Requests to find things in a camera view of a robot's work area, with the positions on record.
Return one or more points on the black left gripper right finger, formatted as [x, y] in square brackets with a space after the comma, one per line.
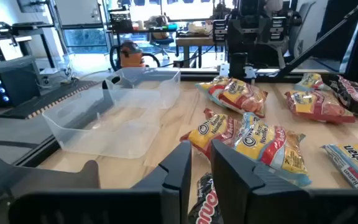
[244, 186]

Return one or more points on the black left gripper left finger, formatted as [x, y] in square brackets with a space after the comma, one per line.
[176, 174]

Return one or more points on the red Maruchan roast beef packet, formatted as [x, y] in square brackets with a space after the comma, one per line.
[210, 130]
[244, 98]
[319, 107]

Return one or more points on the black Maruchan fire noodle packet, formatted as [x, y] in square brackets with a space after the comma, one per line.
[356, 96]
[202, 202]

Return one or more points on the blue Maruchan ramen packet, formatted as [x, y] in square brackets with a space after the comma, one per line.
[272, 149]
[208, 90]
[311, 81]
[356, 165]

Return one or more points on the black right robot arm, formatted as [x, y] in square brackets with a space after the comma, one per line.
[250, 28]

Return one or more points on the wooden work table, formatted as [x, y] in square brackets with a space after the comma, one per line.
[194, 40]

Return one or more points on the blue office chair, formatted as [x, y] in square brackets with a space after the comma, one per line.
[162, 42]

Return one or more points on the orange shop vacuum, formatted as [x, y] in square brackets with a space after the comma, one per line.
[131, 57]

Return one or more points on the black crate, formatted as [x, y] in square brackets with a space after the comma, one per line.
[120, 20]

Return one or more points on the black hazard-striped floor mat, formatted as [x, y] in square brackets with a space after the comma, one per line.
[42, 102]

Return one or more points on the black computer tower blue lights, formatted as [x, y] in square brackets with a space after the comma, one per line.
[14, 81]

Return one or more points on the black metal stand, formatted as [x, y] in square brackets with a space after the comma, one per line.
[33, 29]

